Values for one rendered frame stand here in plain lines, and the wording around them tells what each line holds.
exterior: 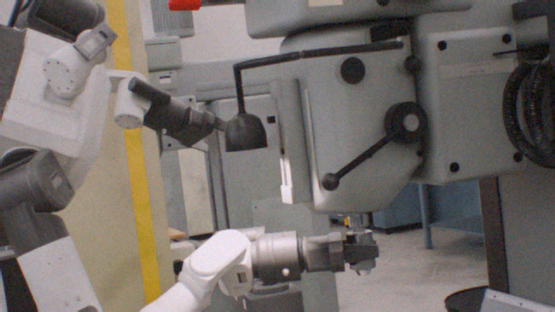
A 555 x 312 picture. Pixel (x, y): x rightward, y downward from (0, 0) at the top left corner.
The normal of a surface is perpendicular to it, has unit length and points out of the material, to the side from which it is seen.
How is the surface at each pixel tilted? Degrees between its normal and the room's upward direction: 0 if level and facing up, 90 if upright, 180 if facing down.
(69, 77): 117
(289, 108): 90
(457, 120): 90
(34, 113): 58
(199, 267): 42
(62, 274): 77
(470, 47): 90
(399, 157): 90
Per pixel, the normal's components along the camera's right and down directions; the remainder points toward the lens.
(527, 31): 0.38, 0.02
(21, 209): -0.11, 0.02
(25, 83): 0.46, -0.54
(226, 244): -0.11, -0.69
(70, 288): 0.39, -0.20
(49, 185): 0.91, -0.40
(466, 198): -0.92, 0.14
